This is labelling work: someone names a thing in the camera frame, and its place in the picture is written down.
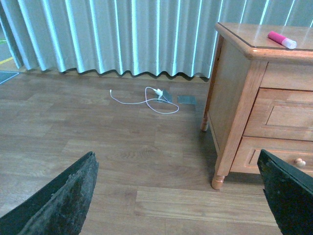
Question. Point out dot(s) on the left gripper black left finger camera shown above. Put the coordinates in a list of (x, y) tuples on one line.
[(60, 207)]

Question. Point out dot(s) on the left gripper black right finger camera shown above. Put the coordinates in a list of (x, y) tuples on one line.
[(289, 193)]

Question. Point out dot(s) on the pink marker with clear cap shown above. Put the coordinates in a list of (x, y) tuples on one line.
[(285, 41)]

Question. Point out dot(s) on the bottom drawer wooden knob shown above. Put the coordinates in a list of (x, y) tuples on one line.
[(299, 163)]

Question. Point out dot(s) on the wooden nightstand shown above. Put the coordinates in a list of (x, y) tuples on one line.
[(246, 60)]

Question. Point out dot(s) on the closed grey floor socket cover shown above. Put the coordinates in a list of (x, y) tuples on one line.
[(186, 99)]

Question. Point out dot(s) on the white plug adapter on floor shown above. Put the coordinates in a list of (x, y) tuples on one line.
[(158, 92)]

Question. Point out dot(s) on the open grey floor socket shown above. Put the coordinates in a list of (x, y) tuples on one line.
[(165, 98)]

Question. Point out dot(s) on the grey pleated curtain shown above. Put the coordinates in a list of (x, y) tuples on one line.
[(175, 36)]

